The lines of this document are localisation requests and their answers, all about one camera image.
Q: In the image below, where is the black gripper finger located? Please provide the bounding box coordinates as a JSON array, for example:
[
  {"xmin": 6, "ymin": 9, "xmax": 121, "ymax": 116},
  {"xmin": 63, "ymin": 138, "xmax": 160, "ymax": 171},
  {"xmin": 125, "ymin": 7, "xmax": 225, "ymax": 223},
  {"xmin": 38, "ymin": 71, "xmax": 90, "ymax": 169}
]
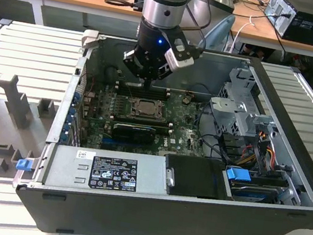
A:
[
  {"xmin": 119, "ymin": 48, "xmax": 153, "ymax": 91},
  {"xmin": 146, "ymin": 62, "xmax": 174, "ymax": 94}
]

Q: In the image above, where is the thin wire locking lever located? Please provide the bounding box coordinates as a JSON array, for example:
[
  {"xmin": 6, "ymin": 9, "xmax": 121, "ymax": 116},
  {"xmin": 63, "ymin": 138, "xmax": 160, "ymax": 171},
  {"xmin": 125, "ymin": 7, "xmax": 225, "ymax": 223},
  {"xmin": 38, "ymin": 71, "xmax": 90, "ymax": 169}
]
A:
[
  {"xmin": 131, "ymin": 108, "xmax": 166, "ymax": 123},
  {"xmin": 125, "ymin": 83, "xmax": 136, "ymax": 104}
]

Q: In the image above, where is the metal socket cover frame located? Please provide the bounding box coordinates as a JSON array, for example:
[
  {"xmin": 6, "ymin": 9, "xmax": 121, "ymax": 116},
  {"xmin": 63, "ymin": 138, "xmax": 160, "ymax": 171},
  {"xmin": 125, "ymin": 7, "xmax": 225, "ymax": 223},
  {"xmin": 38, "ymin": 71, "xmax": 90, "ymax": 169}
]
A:
[{"xmin": 128, "ymin": 96, "xmax": 167, "ymax": 122}]

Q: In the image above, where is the small CPU plate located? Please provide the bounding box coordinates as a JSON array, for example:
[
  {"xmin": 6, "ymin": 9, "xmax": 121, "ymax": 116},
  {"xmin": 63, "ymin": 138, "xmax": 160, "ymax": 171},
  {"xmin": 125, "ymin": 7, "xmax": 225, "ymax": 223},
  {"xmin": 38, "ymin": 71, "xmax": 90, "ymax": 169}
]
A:
[{"xmin": 136, "ymin": 99, "xmax": 160, "ymax": 115}]

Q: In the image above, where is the black RAM slot bank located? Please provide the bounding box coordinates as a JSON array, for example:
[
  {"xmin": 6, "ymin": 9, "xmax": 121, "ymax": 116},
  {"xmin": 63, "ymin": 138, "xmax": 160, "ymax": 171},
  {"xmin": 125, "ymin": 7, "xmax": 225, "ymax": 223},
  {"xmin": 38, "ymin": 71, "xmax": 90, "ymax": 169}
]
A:
[
  {"xmin": 115, "ymin": 78, "xmax": 171, "ymax": 102},
  {"xmin": 109, "ymin": 111, "xmax": 175, "ymax": 136}
]

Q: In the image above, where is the CPU socket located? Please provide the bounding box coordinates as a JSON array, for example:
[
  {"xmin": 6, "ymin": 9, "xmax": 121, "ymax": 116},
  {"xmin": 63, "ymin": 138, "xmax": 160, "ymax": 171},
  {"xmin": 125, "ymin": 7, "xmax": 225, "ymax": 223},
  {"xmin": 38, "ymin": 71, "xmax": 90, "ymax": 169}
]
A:
[{"xmin": 128, "ymin": 96, "xmax": 167, "ymax": 123}]

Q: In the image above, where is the green motherboard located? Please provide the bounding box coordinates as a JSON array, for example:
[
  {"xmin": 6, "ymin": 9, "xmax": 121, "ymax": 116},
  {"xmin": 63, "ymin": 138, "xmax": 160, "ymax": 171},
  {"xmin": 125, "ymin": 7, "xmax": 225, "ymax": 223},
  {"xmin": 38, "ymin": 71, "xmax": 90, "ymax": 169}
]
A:
[{"xmin": 76, "ymin": 78, "xmax": 217, "ymax": 166}]

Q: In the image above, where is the black graphics card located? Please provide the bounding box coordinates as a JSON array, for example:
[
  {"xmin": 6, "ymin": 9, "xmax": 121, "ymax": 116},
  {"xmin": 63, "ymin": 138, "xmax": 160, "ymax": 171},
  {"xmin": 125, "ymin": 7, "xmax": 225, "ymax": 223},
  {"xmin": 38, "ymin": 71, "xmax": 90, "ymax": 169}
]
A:
[{"xmin": 110, "ymin": 121, "xmax": 158, "ymax": 147}]

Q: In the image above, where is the silver metal drive cage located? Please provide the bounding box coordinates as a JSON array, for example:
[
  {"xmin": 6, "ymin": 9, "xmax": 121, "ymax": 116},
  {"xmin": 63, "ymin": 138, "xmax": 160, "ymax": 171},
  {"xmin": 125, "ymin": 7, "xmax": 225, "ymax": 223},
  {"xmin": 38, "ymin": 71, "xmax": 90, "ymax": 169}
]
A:
[{"xmin": 205, "ymin": 63, "xmax": 286, "ymax": 143}]

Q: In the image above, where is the blue card retainer row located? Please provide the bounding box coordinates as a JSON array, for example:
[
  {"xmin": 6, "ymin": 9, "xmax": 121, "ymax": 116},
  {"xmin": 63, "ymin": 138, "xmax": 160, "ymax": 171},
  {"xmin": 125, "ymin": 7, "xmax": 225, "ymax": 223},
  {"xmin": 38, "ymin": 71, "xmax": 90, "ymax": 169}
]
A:
[{"xmin": 61, "ymin": 91, "xmax": 83, "ymax": 147}]

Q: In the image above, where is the silver power supply unit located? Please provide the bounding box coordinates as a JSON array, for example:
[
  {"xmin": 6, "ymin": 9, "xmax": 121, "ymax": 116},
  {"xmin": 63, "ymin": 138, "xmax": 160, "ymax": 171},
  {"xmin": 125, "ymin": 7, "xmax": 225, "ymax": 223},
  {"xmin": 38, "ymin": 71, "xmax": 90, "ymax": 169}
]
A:
[{"xmin": 43, "ymin": 138, "xmax": 174, "ymax": 206}]

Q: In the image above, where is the hard disk blue carrier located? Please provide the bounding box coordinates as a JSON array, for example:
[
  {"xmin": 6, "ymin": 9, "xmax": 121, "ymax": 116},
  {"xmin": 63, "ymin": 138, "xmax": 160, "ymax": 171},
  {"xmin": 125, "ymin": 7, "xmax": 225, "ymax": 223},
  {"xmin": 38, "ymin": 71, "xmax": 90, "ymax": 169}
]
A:
[{"xmin": 221, "ymin": 166, "xmax": 285, "ymax": 208}]

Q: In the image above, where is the grey parts rack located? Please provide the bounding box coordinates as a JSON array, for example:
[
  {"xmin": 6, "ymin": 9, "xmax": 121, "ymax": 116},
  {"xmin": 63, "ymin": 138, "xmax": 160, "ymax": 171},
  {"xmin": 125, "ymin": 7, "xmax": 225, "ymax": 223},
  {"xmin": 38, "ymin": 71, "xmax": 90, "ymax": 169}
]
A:
[{"xmin": 0, "ymin": 71, "xmax": 65, "ymax": 189}]

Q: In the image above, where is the blue plastic latch clip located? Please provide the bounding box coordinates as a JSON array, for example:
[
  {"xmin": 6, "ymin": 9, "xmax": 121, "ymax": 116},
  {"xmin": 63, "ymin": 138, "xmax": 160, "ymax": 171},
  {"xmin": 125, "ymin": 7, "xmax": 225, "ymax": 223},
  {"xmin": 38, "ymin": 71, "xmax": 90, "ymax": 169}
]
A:
[{"xmin": 16, "ymin": 158, "xmax": 33, "ymax": 173}]

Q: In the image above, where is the black open PC case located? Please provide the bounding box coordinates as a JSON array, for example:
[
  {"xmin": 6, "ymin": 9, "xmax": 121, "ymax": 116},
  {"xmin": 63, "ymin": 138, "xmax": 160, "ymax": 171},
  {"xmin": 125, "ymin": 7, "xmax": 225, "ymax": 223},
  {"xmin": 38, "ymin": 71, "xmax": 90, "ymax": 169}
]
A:
[{"xmin": 5, "ymin": 21, "xmax": 313, "ymax": 235}]

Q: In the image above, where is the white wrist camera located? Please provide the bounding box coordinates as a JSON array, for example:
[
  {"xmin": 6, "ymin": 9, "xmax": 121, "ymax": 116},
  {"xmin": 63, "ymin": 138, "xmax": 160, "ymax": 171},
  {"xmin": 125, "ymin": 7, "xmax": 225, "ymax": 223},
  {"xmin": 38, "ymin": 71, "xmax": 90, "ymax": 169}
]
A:
[{"xmin": 162, "ymin": 46, "xmax": 197, "ymax": 75}]

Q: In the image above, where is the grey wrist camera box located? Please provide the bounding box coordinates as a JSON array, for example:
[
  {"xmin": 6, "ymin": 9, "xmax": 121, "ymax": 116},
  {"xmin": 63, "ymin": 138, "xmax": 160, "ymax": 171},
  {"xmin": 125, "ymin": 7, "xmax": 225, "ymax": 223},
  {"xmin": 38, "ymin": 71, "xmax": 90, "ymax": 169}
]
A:
[{"xmin": 174, "ymin": 37, "xmax": 189, "ymax": 53}]

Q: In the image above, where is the grey case latch handle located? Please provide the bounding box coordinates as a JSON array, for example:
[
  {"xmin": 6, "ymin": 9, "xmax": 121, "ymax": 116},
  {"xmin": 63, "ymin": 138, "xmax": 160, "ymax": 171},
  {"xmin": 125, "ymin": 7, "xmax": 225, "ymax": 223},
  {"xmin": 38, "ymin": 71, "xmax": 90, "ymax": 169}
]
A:
[{"xmin": 78, "ymin": 28, "xmax": 100, "ymax": 61}]

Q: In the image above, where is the black data cable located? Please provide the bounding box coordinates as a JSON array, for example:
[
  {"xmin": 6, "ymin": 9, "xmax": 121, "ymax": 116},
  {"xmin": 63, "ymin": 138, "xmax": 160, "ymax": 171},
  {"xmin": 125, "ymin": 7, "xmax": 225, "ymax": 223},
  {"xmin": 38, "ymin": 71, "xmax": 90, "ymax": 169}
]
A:
[{"xmin": 193, "ymin": 102, "xmax": 238, "ymax": 163}]

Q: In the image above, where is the white cable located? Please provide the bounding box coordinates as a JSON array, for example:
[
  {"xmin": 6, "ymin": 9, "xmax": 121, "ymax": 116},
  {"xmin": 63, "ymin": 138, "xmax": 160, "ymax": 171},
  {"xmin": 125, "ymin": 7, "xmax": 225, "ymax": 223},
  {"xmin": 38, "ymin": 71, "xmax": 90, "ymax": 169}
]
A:
[{"xmin": 229, "ymin": 13, "xmax": 257, "ymax": 56}]

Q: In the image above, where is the yellow red wire bundle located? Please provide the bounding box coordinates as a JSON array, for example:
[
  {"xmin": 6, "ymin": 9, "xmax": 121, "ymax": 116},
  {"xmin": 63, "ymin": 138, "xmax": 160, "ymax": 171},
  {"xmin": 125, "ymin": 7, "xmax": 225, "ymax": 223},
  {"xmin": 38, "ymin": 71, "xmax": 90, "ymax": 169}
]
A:
[{"xmin": 238, "ymin": 128, "xmax": 280, "ymax": 173}]

